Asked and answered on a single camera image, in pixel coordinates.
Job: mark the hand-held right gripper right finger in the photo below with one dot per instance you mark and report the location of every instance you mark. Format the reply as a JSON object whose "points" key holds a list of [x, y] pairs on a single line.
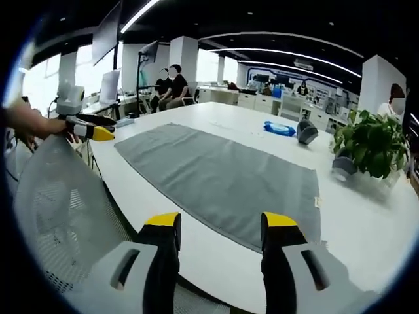
{"points": [[294, 281]]}

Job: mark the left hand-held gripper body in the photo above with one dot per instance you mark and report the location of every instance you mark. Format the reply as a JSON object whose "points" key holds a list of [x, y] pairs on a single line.
{"points": [[69, 98]]}

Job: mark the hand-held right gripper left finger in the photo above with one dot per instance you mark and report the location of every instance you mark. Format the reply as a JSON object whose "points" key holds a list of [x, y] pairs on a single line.
{"points": [[131, 281]]}

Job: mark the grey towel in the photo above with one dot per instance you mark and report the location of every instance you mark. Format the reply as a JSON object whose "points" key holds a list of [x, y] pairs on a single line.
{"points": [[216, 176]]}

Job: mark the person's left hand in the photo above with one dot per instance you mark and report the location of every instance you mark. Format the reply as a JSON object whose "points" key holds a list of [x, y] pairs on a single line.
{"points": [[49, 127]]}

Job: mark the light blue flat box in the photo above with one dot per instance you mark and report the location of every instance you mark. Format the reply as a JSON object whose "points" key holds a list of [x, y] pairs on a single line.
{"points": [[124, 122]]}

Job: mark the white monitor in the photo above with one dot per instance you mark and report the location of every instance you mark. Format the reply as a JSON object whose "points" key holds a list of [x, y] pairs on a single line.
{"points": [[109, 86]]}

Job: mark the white table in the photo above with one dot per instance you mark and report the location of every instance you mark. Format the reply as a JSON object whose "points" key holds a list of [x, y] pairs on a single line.
{"points": [[347, 229]]}

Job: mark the large dark display screen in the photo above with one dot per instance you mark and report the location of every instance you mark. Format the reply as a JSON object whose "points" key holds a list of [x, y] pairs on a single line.
{"points": [[106, 32]]}

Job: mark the white mesh office chair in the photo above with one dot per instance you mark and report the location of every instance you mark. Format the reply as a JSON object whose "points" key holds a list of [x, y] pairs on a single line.
{"points": [[65, 202]]}

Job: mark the black monitor on stand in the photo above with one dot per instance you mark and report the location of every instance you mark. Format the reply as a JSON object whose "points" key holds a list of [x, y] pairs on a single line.
{"points": [[149, 50]]}

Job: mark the black office chair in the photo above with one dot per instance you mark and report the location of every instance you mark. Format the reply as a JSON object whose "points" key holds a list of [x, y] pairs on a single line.
{"points": [[192, 93]]}

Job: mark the ceiling light strip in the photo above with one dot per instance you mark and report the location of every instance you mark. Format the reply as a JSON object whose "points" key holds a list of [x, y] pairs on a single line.
{"points": [[137, 16]]}

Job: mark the blue wipes packet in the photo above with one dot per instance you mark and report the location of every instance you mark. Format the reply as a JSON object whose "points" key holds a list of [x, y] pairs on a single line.
{"points": [[280, 128]]}

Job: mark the green potted plant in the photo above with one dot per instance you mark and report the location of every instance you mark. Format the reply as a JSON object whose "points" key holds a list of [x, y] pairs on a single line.
{"points": [[373, 144]]}

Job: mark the white cabinet row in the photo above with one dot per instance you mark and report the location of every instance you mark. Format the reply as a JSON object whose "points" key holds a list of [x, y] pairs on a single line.
{"points": [[258, 101]]}

